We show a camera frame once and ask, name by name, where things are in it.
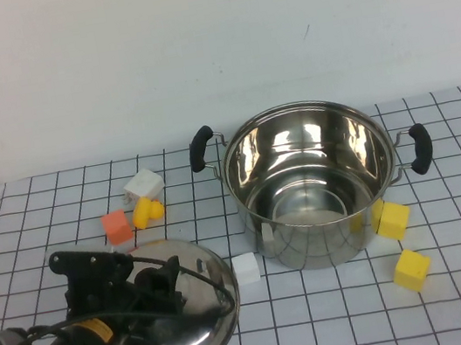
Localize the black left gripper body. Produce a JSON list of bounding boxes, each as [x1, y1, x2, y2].
[[60, 261, 151, 338]]

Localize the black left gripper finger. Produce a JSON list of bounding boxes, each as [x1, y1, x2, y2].
[[138, 288, 189, 321], [138, 254, 186, 299]]

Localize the yellow toy duck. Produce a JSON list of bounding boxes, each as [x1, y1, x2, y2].
[[128, 193, 169, 232]]

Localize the orange foam cube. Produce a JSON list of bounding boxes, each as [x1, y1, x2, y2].
[[100, 207, 135, 248]]

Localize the white foam cube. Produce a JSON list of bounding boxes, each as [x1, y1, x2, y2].
[[230, 251, 262, 287]]

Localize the white power adapter plug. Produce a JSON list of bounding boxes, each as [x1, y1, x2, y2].
[[117, 165, 168, 207]]

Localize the white black grid tablecloth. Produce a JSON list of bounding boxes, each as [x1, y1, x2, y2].
[[0, 84, 461, 345]]

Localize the yellow foam cube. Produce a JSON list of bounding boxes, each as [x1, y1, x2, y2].
[[372, 197, 415, 243], [388, 245, 436, 297]]

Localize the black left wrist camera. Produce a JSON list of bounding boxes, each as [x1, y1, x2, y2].
[[46, 239, 135, 286]]

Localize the black camera cable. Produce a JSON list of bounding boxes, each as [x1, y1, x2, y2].
[[0, 237, 244, 345]]

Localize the stainless steel pot black handles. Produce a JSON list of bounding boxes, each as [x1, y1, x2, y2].
[[182, 81, 450, 288]]

